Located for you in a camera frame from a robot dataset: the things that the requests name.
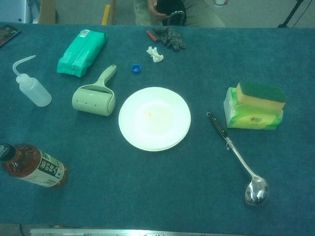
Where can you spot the silver metal case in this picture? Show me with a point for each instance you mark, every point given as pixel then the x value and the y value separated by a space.
pixel 14 9

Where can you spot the teal table cloth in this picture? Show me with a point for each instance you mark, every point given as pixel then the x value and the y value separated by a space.
pixel 157 184

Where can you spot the orange black utility knife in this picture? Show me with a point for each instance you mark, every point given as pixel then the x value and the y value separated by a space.
pixel 151 35

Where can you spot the teal wet wipes pack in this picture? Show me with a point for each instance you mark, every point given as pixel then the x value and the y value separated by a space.
pixel 81 54

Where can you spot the person in beige trousers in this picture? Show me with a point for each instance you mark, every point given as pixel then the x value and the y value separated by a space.
pixel 204 14

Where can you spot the white round plate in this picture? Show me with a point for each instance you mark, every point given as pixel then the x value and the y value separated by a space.
pixel 154 123

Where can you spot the blue bottle cap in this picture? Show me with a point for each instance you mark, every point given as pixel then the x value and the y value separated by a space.
pixel 136 68

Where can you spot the crumpled white tissue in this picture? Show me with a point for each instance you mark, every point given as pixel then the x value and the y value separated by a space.
pixel 155 55

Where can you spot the brown tea bottle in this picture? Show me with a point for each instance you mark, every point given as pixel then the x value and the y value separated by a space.
pixel 32 164

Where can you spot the dark flat book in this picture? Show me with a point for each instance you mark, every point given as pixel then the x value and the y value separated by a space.
pixel 7 34

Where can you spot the brown cardboard box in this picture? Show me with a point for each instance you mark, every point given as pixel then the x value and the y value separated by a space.
pixel 48 11

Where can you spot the yellow green tissue pack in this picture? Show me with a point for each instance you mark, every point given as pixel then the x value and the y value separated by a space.
pixel 256 121

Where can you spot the yellow green sponge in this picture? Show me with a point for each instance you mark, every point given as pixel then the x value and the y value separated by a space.
pixel 261 91

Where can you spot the clear plastic wash bottle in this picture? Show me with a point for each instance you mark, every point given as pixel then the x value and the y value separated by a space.
pixel 37 92

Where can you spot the grey striped work glove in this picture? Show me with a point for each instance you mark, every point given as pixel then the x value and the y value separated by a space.
pixel 172 38

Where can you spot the yellow wooden strip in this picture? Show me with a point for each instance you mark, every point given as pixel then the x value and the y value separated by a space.
pixel 106 13

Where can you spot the black tripod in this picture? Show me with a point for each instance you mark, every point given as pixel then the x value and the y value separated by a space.
pixel 290 16

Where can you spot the silver metal rail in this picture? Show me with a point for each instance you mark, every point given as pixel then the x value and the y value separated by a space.
pixel 123 232

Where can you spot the pale green lint roller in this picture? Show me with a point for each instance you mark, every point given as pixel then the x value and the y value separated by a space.
pixel 92 104

